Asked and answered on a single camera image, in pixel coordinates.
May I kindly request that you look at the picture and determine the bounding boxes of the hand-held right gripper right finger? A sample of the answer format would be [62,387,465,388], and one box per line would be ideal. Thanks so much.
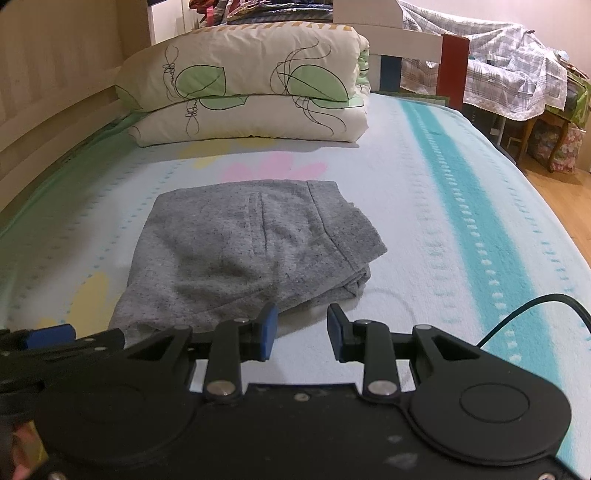
[327,303,483,400]

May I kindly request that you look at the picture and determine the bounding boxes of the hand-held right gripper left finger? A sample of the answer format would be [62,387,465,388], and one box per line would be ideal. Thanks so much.
[122,303,279,402]

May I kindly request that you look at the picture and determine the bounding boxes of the grey pants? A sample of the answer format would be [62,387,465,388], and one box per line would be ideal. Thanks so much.
[110,179,389,335]

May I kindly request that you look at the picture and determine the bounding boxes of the wooden headboard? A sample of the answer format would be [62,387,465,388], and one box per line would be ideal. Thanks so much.
[0,0,153,223]
[332,0,445,93]

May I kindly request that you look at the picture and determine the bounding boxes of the cream leaf-print pillows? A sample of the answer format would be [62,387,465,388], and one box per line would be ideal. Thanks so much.
[115,21,371,114]

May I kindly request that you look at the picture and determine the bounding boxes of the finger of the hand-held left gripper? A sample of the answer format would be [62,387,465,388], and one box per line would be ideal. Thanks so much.
[0,324,77,355]
[25,329,126,371]

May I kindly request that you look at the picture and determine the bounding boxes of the red bed post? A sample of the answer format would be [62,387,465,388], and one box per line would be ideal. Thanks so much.
[436,34,471,112]

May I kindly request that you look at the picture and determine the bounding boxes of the floral bag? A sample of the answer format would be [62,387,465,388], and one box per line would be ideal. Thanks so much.
[551,124,583,174]

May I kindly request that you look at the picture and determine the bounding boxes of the green box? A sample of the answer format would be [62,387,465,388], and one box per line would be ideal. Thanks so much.
[561,68,591,126]

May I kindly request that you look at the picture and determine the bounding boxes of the black cable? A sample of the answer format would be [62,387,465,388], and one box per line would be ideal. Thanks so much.
[475,294,591,350]

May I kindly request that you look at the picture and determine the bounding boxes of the wooden table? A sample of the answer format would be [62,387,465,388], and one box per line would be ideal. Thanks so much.
[508,104,583,174]

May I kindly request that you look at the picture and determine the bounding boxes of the white cabinet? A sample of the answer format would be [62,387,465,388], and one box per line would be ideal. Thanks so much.
[145,0,195,47]

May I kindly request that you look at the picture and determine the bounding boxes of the plaid cloth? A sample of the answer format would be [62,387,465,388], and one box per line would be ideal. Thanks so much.
[398,0,570,123]

